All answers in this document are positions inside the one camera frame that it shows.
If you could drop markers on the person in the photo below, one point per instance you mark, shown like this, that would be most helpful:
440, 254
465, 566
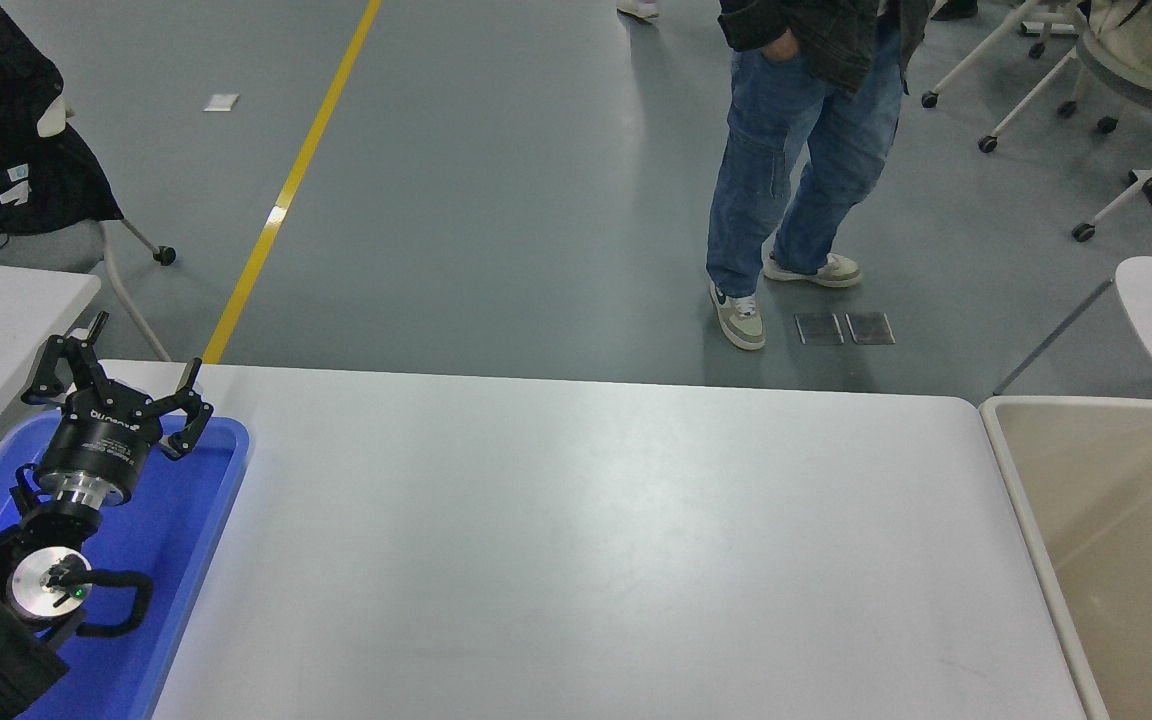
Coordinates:
956, 8
786, 150
638, 8

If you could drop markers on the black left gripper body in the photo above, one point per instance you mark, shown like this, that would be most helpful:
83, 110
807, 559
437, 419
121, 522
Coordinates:
96, 440

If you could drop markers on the cream jacket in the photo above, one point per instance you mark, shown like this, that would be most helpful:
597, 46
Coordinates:
1151, 40

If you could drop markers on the metal floor plate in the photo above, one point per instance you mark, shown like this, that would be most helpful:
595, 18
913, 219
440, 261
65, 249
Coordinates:
820, 329
870, 328

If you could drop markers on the person's hand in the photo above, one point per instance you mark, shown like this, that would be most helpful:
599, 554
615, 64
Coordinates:
784, 45

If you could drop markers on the large pale bin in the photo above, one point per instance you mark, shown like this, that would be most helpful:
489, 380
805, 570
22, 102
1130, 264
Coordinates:
1086, 600

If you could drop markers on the grey chair with white legs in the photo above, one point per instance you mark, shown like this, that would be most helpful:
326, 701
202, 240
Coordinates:
1136, 85
986, 143
36, 250

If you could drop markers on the blue plastic tray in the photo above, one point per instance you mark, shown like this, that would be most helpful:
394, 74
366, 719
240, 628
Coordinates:
176, 560

